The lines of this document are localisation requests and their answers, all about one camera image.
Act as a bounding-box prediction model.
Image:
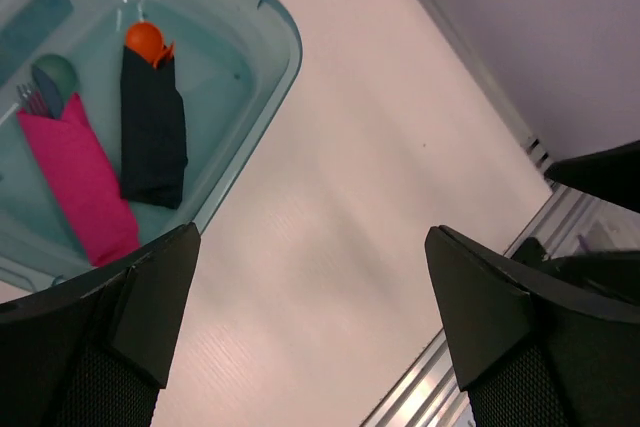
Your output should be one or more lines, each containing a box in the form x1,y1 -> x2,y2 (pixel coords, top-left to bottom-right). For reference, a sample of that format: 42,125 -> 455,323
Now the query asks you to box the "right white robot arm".
506,141 -> 639,265

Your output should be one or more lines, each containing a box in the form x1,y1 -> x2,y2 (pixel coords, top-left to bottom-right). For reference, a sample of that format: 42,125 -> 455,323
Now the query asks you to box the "purple fork in pink roll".
16,83 -> 51,118

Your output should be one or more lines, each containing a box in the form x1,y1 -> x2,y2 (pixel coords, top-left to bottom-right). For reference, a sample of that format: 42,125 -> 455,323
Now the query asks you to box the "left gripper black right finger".
425,226 -> 639,426

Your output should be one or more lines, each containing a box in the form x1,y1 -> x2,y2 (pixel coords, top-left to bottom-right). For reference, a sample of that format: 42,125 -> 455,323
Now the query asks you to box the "green utensil in pink roll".
31,53 -> 79,100

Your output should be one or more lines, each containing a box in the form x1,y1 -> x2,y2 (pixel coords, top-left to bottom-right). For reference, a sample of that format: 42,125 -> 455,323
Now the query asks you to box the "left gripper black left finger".
1,223 -> 201,426

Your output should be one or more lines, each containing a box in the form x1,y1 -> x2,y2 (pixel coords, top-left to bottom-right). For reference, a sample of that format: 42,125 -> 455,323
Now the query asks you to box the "teal plastic bin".
1,0 -> 302,292

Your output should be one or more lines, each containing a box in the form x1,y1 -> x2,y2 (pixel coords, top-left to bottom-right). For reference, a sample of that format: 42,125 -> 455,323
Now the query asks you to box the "orange plastic spoon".
125,21 -> 164,64

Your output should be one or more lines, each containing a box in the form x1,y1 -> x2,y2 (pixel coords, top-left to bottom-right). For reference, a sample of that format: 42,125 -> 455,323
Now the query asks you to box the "pink rolled napkin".
17,93 -> 140,267

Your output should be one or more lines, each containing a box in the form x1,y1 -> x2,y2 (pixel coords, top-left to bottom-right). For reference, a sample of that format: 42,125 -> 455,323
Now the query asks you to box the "aluminium front rail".
362,184 -> 639,426

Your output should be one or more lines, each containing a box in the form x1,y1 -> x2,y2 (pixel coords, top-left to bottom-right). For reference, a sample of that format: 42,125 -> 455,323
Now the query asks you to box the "black paper napkin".
120,48 -> 188,209

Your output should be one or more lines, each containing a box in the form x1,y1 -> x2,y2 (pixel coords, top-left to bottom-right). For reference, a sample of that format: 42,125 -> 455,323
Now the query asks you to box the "blue knife in pink roll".
31,66 -> 64,119

